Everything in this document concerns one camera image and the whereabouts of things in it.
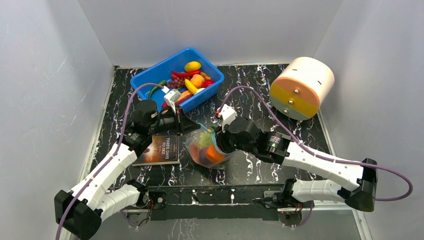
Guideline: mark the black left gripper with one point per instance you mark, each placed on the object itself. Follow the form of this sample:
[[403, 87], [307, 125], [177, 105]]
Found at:
[[183, 124]]

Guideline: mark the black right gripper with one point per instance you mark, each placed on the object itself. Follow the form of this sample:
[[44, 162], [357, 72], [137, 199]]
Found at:
[[222, 140]]

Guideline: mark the green toy cabbage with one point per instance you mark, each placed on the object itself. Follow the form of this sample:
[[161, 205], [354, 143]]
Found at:
[[203, 140]]

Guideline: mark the clear zip top bag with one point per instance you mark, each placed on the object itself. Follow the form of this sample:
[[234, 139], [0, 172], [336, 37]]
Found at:
[[198, 155]]

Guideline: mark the orange toy orange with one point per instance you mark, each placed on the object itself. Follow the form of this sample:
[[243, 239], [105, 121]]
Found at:
[[213, 156]]

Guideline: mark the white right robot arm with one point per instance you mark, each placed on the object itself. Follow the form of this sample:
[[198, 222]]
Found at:
[[343, 181]]

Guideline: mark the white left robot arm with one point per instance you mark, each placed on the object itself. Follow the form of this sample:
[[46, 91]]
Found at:
[[82, 209]]

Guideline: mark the three days to see book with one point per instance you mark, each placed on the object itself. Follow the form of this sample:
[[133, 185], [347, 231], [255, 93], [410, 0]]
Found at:
[[163, 150]]

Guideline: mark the yellow toy banana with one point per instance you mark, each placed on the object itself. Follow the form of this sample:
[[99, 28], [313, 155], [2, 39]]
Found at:
[[190, 86]]

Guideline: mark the purple toy grape bunch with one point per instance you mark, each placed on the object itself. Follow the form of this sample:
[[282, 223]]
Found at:
[[176, 83]]

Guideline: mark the orange toy peach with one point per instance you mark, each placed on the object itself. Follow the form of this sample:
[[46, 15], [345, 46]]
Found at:
[[197, 80]]

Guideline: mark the red toy tomato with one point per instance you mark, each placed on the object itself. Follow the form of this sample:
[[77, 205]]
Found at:
[[207, 83]]

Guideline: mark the dark green toy pepper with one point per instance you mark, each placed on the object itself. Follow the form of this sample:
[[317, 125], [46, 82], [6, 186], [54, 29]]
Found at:
[[155, 88]]

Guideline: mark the red toy chili pepper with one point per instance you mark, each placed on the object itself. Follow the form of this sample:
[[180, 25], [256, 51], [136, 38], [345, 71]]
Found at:
[[175, 74]]

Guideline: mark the blue plastic bin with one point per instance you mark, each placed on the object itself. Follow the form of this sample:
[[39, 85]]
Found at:
[[174, 70]]

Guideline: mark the yellow toy lemon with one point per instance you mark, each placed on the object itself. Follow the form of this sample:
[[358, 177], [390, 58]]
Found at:
[[192, 66]]

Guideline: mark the cream cylinder with coloured face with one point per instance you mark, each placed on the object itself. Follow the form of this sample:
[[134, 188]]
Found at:
[[299, 91]]

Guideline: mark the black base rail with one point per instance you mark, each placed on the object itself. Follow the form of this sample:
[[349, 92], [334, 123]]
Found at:
[[251, 201]]

